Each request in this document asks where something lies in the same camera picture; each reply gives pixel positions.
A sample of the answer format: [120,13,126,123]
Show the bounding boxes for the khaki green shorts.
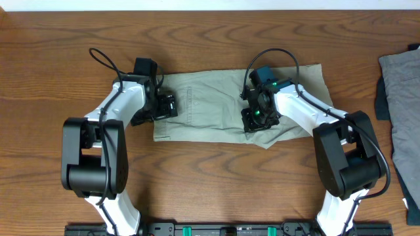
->
[153,64,334,150]

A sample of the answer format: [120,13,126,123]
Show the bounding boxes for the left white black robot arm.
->
[61,58,177,235]

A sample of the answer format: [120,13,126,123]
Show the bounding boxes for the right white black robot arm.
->
[241,66,390,235]

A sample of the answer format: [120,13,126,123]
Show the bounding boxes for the dark folded cloth pile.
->
[375,43,419,226]

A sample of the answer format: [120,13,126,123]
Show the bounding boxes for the grey folded garment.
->
[379,49,419,205]

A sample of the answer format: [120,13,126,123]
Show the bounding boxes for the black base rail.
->
[64,222,394,236]

